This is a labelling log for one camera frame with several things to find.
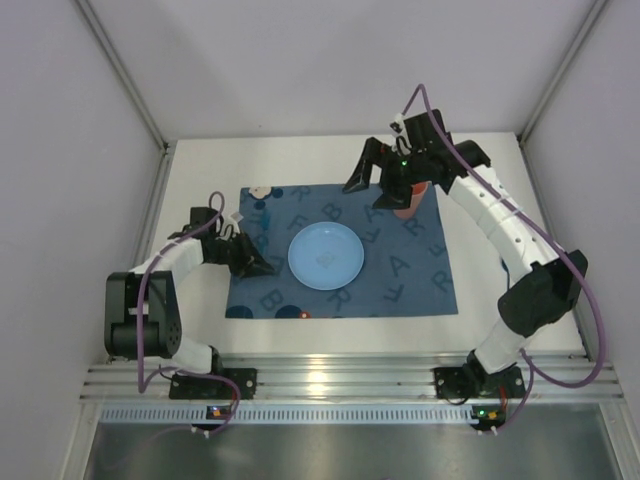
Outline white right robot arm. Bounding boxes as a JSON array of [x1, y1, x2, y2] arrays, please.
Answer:
[[374, 111, 588, 375]]

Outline right corner frame post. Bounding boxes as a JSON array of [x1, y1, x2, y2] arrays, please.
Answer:
[[516, 0, 612, 147]]

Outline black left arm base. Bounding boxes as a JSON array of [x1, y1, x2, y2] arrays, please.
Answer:
[[168, 368, 258, 400]]

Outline blue metallic fork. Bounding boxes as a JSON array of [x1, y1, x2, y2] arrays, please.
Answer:
[[257, 210, 271, 256]]

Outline white slotted cable duct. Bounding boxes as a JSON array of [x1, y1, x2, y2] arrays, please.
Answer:
[[99, 403, 611, 426]]

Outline blue letter placemat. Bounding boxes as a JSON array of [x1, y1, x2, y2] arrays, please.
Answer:
[[226, 184, 458, 319]]

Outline corner frame post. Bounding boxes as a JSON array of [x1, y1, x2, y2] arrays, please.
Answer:
[[72, 0, 169, 154], [516, 0, 612, 147]]

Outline pink plastic cup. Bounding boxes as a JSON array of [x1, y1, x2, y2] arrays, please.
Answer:
[[394, 182, 429, 220]]

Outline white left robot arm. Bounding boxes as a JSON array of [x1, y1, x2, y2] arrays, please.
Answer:
[[105, 135, 389, 372]]

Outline light blue plate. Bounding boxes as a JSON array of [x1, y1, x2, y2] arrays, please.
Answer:
[[287, 222, 365, 291]]

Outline aluminium frame rail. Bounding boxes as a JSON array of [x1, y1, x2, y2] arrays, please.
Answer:
[[80, 354, 624, 403]]

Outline left corner frame post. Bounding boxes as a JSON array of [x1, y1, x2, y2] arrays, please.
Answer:
[[72, 0, 169, 154]]

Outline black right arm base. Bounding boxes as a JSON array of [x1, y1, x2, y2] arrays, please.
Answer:
[[433, 365, 525, 404]]

